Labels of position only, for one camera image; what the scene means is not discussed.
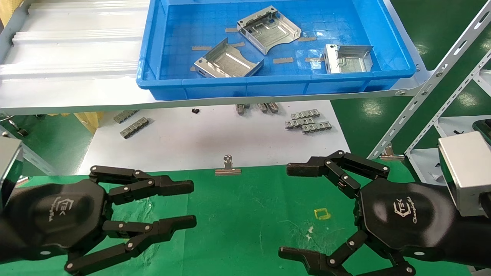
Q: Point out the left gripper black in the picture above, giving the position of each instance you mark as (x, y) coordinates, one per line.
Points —
(57, 214)

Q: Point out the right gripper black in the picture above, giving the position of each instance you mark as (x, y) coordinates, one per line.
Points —
(402, 214)

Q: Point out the stamped sheet metal part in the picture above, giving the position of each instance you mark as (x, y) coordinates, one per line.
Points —
(349, 61)
(226, 61)
(268, 30)

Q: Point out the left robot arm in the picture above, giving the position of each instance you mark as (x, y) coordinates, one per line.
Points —
(7, 245)

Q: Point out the green table cloth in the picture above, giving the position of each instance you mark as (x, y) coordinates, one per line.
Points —
(249, 214)

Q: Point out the silver binder clip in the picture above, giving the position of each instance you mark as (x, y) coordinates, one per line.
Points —
(228, 171)
(391, 156)

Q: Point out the grey side rack shelf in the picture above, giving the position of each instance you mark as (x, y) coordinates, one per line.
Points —
(425, 161)

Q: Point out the yellow cardboard piece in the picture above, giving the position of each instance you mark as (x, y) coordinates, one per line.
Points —
(89, 120)

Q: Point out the small white metal scrap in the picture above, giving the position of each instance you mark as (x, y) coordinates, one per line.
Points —
(434, 176)

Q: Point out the blue plastic bin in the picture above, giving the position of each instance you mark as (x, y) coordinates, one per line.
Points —
(176, 82)

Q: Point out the slotted grey rack upright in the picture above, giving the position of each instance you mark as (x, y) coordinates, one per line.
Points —
(445, 111)
(433, 76)

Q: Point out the black binder clip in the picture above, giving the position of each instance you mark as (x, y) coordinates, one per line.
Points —
(21, 131)

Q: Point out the dark green tray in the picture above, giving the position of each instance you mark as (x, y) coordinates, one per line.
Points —
(484, 128)

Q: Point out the white corrugated sheet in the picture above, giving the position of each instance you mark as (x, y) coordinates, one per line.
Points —
(76, 38)

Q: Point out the grey toothed metal bracket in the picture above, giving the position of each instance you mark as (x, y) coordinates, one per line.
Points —
(299, 123)
(272, 107)
(305, 114)
(241, 109)
(262, 107)
(134, 127)
(126, 116)
(317, 127)

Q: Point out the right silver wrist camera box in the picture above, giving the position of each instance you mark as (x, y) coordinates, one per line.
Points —
(466, 172)

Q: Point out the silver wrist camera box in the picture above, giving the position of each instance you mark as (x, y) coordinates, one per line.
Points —
(9, 161)
(466, 172)

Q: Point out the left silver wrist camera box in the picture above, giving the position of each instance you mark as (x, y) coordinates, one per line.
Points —
(9, 161)

